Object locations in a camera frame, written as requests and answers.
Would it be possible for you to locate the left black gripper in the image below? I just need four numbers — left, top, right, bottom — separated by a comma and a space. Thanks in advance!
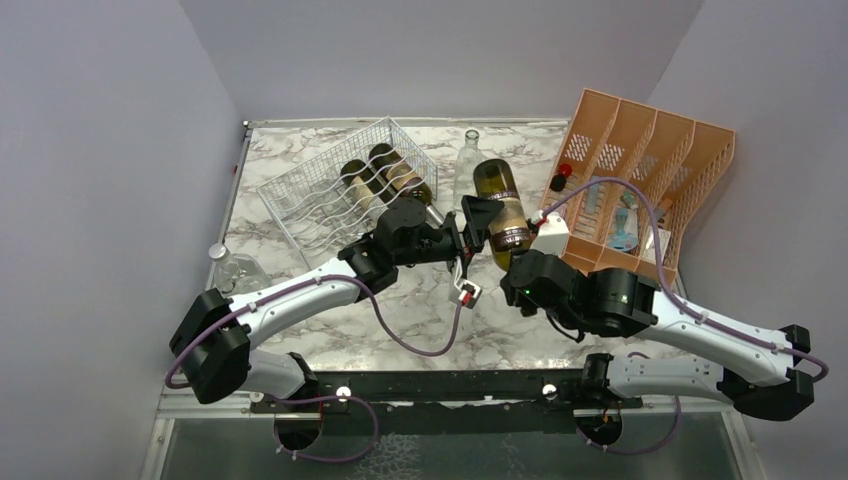
395, 197, 505, 281

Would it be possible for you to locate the clear square glass bottle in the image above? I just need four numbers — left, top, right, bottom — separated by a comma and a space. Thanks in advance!
453, 129, 483, 213

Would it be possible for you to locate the silver-neck green wine bottle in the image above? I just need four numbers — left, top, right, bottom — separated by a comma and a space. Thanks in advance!
368, 143, 445, 226

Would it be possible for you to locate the dark-neck green wine bottle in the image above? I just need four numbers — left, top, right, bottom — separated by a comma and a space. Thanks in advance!
339, 159, 394, 211

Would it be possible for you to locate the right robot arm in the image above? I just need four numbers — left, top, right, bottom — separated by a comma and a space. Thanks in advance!
500, 250, 815, 421

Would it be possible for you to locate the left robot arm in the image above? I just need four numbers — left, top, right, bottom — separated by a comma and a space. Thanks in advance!
165, 196, 504, 411

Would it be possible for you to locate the red-cap bottle in organizer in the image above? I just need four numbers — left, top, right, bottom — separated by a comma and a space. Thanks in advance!
549, 163, 573, 193

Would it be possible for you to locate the orange plastic file organizer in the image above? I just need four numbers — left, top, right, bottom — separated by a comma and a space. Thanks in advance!
540, 89, 736, 282

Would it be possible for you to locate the blue item in organizer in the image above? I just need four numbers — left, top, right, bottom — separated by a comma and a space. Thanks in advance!
606, 202, 639, 253

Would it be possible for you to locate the white packet in organizer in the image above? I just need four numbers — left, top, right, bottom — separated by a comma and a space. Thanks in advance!
639, 227, 671, 263

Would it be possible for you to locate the clear jar silver lid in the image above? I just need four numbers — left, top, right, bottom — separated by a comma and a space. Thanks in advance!
208, 243, 273, 297

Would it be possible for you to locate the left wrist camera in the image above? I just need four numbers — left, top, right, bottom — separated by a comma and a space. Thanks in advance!
448, 258, 482, 310

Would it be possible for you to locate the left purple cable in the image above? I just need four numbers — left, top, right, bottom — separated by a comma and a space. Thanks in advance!
164, 274, 465, 391

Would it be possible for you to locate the purple cable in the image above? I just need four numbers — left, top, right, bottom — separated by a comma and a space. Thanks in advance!
539, 176, 831, 384
164, 274, 465, 391

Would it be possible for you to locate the white wire wine rack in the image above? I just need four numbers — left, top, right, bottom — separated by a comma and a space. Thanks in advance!
257, 117, 438, 268

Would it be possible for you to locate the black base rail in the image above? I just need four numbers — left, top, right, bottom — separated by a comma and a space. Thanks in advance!
250, 368, 643, 437

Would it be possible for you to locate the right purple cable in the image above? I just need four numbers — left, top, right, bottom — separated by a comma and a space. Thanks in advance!
539, 176, 831, 384

